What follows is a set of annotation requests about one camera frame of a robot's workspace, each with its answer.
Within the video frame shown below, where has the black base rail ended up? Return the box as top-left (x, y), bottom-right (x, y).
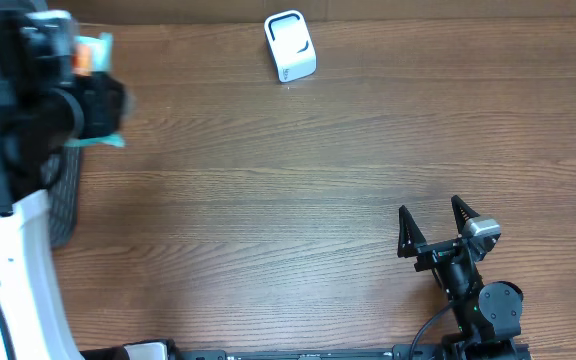
top-left (80, 339), bottom-right (532, 360)

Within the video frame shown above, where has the teal snack packet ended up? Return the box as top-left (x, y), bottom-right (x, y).
top-left (66, 33), bottom-right (125, 148)

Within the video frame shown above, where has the orange small carton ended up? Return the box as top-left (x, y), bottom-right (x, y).
top-left (73, 43), bottom-right (94, 76)

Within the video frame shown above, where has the white barcode scanner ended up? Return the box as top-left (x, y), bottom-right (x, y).
top-left (264, 9), bottom-right (317, 83)

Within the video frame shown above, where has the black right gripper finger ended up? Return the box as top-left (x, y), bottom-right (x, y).
top-left (397, 205), bottom-right (427, 258)
top-left (451, 195), bottom-right (480, 234)

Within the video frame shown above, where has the grey plastic mesh basket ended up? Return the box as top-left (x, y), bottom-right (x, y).
top-left (42, 147), bottom-right (83, 248)

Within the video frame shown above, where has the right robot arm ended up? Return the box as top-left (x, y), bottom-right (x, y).
top-left (392, 195), bottom-right (531, 360)

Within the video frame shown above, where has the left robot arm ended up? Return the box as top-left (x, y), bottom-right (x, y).
top-left (0, 1), bottom-right (129, 359)

